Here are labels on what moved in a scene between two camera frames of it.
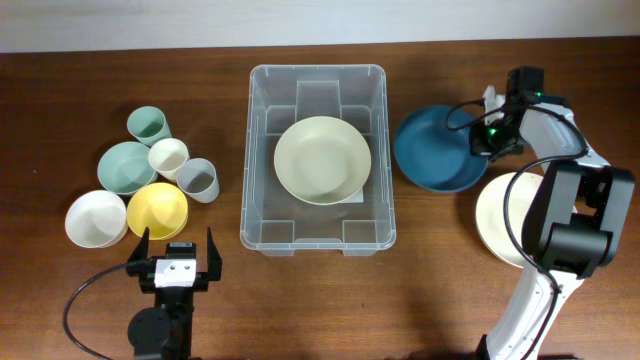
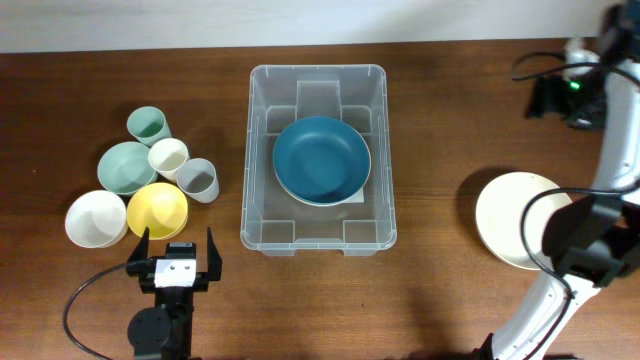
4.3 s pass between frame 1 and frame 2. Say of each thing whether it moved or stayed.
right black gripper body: moved
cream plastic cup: stayed
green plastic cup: stayed
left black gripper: stayed
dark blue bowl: moved
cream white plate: stayed
